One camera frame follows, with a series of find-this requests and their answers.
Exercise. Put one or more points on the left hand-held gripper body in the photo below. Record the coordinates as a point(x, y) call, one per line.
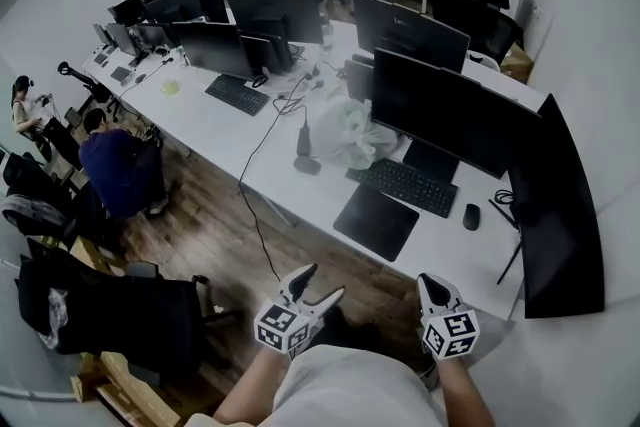
point(280, 327)

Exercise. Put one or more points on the black keyboard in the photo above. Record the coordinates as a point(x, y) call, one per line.
point(237, 95)
point(405, 185)

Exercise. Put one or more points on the brown cardboard box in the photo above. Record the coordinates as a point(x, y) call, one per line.
point(517, 62)

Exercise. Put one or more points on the yellow green cup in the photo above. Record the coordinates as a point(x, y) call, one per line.
point(170, 87)

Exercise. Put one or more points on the clear plastic bag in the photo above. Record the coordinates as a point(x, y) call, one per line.
point(54, 320)

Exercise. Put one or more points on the small black monitor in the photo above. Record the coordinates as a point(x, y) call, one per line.
point(359, 80)

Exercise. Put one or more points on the black monitor with logo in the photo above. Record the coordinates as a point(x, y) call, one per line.
point(410, 35)

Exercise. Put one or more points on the white plastic bag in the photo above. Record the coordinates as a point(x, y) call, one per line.
point(345, 135)

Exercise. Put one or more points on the person's left black shoe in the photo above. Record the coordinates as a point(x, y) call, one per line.
point(340, 327)

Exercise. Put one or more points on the leaning black monitor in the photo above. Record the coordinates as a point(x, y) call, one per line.
point(265, 55)

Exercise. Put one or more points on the black power adapter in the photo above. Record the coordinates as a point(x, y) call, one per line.
point(304, 141)

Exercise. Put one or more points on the small grey tablet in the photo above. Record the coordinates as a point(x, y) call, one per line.
point(100, 58)

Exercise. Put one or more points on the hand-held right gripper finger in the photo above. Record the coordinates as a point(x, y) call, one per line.
point(452, 292)
point(424, 302)

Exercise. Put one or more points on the person's right forearm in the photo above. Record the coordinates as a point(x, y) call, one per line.
point(465, 395)

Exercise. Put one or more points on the large flat black monitor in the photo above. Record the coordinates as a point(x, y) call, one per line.
point(450, 110)

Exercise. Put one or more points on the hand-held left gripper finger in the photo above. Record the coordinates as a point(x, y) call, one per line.
point(292, 282)
point(327, 301)

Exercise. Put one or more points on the person's right black shoe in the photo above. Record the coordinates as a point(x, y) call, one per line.
point(387, 340)

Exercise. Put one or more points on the person's left forearm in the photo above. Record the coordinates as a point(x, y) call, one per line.
point(250, 385)

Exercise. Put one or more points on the black mouse pad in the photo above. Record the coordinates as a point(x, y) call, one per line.
point(375, 222)

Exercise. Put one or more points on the curved black monitor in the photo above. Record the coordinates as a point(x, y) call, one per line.
point(560, 215)

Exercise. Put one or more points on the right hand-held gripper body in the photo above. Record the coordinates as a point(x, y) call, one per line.
point(450, 335)

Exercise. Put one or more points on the person's black shoe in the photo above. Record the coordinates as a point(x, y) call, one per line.
point(387, 340)
point(340, 327)

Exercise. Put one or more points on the clear water bottle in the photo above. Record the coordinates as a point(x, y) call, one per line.
point(328, 40)

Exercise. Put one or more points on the tilted black chair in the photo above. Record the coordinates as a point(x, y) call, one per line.
point(97, 92)

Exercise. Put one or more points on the black chair with clothes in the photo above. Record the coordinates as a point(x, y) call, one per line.
point(35, 205)

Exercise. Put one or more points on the person's white shirt torso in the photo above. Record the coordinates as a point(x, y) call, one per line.
point(350, 390)

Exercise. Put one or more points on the black computer mouse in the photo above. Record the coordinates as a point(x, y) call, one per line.
point(471, 217)

